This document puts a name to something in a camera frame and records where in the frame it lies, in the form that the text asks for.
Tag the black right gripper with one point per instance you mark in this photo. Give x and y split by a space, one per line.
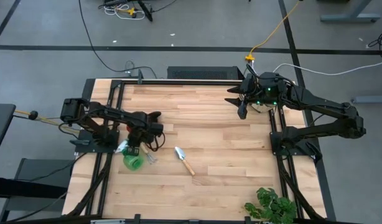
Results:
262 90

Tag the wooden desk grey legs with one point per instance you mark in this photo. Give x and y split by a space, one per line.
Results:
349 17

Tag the black side desk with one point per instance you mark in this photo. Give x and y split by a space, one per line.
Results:
1 124

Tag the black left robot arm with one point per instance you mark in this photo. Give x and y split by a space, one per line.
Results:
94 112

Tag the black computer tower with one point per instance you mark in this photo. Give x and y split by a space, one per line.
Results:
203 72

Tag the black tripod leg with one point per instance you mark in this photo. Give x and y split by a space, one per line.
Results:
146 11

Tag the green spray bottle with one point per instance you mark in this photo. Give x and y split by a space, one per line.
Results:
133 161

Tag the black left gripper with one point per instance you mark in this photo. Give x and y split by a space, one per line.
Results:
147 132

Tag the green leafy potted plant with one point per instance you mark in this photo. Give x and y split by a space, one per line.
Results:
272 207

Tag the grey floor stand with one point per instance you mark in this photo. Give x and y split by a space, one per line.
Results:
38 169

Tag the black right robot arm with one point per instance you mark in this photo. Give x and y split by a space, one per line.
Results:
321 104

